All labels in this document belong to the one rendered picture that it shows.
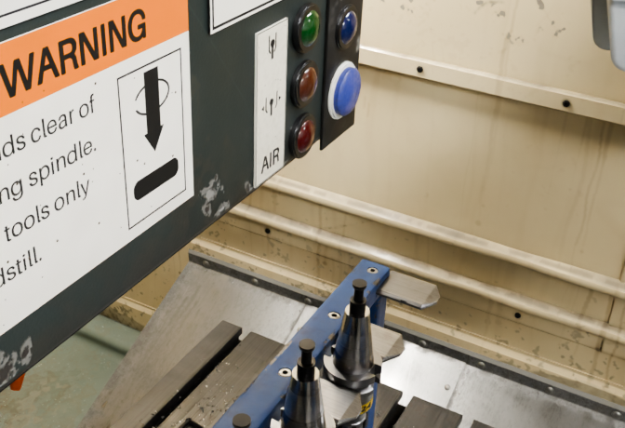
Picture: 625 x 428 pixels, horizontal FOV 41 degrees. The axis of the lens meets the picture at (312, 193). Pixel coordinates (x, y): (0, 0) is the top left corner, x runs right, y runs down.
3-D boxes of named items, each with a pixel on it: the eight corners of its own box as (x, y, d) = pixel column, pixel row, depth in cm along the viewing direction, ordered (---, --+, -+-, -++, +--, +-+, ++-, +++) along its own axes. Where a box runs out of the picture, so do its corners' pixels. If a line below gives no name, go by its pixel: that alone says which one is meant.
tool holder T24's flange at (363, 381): (339, 352, 96) (341, 334, 94) (389, 371, 93) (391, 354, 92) (312, 384, 91) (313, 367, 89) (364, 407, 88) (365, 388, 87)
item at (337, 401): (369, 400, 88) (370, 394, 88) (347, 433, 84) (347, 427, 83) (311, 376, 91) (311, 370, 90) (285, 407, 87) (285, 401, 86)
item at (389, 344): (410, 341, 96) (411, 336, 96) (392, 368, 92) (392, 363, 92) (355, 321, 99) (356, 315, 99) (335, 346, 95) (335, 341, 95)
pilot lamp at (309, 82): (319, 97, 48) (321, 60, 47) (300, 110, 46) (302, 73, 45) (310, 94, 48) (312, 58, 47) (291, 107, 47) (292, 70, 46)
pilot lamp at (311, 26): (322, 43, 47) (324, 4, 45) (302, 55, 45) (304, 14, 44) (312, 41, 47) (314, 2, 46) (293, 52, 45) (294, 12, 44)
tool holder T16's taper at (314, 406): (295, 403, 85) (297, 351, 81) (334, 421, 83) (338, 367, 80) (271, 431, 81) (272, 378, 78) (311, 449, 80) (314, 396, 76)
